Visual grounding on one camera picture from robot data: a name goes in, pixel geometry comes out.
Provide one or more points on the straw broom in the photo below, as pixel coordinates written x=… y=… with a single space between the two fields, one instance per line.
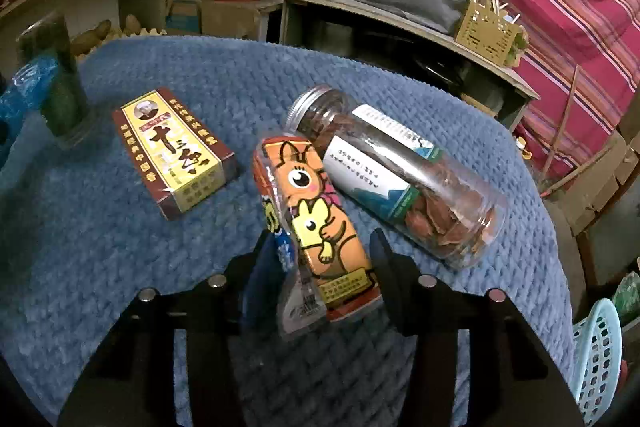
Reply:
x=570 y=124

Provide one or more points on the green vegetables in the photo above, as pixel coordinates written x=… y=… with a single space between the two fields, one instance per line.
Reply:
x=518 y=48

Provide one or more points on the wooden side table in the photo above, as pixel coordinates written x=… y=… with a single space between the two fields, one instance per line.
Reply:
x=367 y=34

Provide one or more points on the orange cartoon snack packet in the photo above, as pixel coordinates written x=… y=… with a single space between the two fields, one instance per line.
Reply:
x=328 y=273

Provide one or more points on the light blue plastic basket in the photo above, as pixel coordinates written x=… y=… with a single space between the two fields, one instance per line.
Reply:
x=597 y=358

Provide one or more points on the yellow brown spice box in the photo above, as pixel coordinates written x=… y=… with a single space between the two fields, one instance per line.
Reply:
x=180 y=161

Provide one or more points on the blue knitted table cloth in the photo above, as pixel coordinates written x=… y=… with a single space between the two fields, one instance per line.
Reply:
x=81 y=234

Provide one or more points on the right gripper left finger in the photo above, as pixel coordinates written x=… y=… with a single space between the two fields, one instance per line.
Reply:
x=129 y=380

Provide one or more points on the yellow chopstick holder box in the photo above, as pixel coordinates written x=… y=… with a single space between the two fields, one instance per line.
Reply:
x=487 y=29

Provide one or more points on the red striped curtain cloth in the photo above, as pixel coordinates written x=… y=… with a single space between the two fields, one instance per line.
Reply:
x=560 y=6

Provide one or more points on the blue plastic wrapper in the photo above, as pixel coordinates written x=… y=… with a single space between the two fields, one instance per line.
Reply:
x=28 y=89

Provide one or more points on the clear plastic snack jar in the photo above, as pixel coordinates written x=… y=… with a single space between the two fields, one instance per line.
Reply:
x=401 y=177

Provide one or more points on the green glass bottle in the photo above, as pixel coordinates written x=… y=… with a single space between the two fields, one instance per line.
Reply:
x=65 y=107

